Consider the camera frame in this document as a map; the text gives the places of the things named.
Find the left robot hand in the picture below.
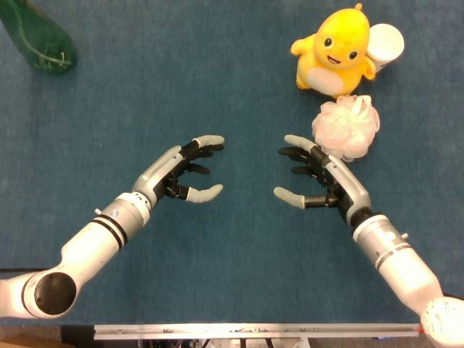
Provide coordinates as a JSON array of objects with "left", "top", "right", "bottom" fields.
[{"left": 131, "top": 135, "right": 225, "bottom": 210}]

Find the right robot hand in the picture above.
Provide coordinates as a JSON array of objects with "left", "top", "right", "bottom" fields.
[{"left": 273, "top": 134, "right": 373, "bottom": 226}]

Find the aluminium profile rail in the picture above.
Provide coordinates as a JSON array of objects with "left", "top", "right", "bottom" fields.
[{"left": 93, "top": 322, "right": 425, "bottom": 341}]

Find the cardboard box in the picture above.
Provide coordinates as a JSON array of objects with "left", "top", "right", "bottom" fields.
[{"left": 0, "top": 333, "right": 73, "bottom": 348}]

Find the yellow duck plush toy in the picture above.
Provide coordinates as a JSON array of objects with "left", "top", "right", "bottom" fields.
[{"left": 290, "top": 3, "right": 377, "bottom": 98}]

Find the pink mesh bath sponge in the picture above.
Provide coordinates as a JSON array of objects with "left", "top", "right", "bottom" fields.
[{"left": 311, "top": 94, "right": 381, "bottom": 162}]

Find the blue felt table mat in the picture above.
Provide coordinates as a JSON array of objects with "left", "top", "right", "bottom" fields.
[{"left": 0, "top": 0, "right": 464, "bottom": 326}]

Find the green glass bottle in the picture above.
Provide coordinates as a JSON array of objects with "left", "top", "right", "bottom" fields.
[{"left": 0, "top": 0, "right": 76, "bottom": 77}]

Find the white paper cup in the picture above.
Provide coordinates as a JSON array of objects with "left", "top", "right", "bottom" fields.
[{"left": 365, "top": 23, "right": 405, "bottom": 73}]

